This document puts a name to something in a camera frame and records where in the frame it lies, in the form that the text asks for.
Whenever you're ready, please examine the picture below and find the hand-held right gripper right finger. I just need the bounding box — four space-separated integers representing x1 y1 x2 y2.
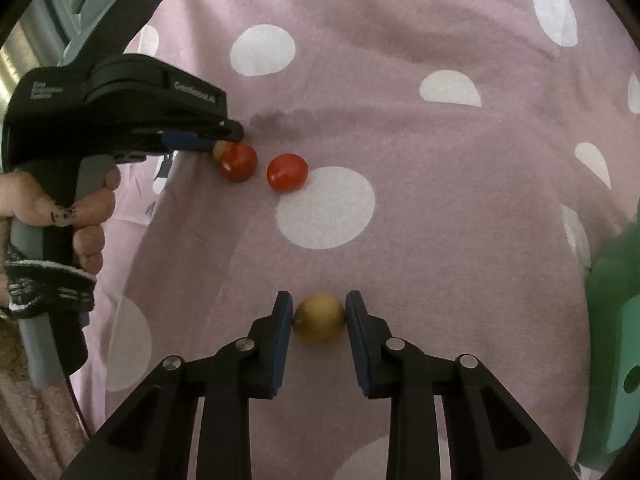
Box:
345 290 581 480

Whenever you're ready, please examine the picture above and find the person's left hand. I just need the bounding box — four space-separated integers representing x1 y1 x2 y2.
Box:
0 165 123 276

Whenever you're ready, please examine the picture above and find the green plastic basket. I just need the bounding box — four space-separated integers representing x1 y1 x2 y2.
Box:
580 210 640 473

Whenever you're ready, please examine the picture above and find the thin black cable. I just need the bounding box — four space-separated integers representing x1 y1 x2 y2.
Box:
60 370 93 438

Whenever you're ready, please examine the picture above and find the light grey curtain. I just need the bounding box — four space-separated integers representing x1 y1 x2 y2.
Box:
0 0 81 126

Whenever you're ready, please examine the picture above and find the fuzzy pink blanket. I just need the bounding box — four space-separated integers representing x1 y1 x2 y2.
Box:
0 310 88 480

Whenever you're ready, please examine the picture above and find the red tomato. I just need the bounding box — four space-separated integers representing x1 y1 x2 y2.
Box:
219 143 259 183
266 153 309 193

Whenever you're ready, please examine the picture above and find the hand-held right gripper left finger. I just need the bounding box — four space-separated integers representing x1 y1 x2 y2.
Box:
60 290 293 480

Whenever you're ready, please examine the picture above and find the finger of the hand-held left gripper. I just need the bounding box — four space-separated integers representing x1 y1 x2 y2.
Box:
160 119 246 153

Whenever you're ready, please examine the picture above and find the pink polka dot blanket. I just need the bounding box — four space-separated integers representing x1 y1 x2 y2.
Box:
65 0 640 480

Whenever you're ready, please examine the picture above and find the black white wrist strap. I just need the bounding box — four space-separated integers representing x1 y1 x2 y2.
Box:
2 259 97 318

